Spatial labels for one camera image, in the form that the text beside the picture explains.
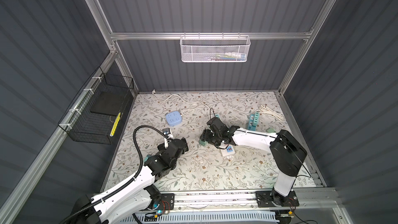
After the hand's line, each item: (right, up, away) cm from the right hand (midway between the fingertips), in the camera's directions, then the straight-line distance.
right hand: (203, 140), depth 89 cm
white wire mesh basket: (+9, +66, +35) cm, 75 cm away
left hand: (-14, +1, -8) cm, 16 cm away
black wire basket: (-53, +11, -22) cm, 59 cm away
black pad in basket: (-46, +21, -15) cm, 53 cm away
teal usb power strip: (+31, +10, +7) cm, 34 cm away
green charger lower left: (+44, +4, +10) cm, 46 cm away
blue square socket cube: (-20, +11, +13) cm, 26 cm away
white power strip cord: (-13, +15, +18) cm, 27 cm away
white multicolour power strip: (+14, -6, -2) cm, 15 cm away
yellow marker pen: (-40, +11, -20) cm, 46 cm away
